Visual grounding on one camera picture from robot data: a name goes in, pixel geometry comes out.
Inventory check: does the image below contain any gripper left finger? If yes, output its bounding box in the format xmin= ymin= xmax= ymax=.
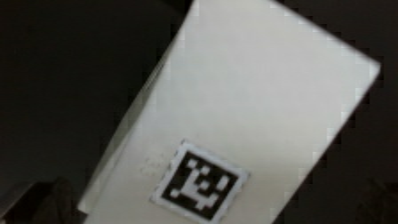
xmin=0 ymin=177 xmax=86 ymax=224

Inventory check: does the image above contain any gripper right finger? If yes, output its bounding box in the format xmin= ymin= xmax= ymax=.
xmin=354 ymin=179 xmax=398 ymax=224

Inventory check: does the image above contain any white cabinet top block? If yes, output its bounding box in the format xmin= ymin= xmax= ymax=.
xmin=80 ymin=0 xmax=381 ymax=224

